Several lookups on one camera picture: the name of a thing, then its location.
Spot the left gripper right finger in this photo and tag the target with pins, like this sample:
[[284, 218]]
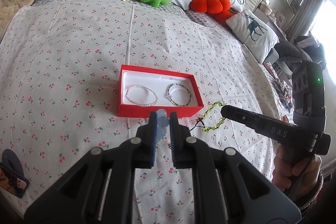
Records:
[[227, 187]]

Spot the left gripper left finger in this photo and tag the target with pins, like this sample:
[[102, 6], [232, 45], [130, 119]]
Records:
[[99, 187]]

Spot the white deer print pillow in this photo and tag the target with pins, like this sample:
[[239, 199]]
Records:
[[253, 33]]

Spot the red open gift box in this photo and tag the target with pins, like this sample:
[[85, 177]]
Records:
[[142, 90]]

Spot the cherry print bed sheet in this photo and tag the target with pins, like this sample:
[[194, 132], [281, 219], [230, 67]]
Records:
[[60, 69]]

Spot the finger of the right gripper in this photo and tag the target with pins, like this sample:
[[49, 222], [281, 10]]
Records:
[[301, 140]]

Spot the grey chair with clothes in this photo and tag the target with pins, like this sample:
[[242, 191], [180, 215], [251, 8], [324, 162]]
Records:
[[286, 56]]

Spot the right hand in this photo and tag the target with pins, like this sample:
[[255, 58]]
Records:
[[283, 170]]

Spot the orange persimmon plush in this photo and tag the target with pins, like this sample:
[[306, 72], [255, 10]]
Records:
[[219, 10]]

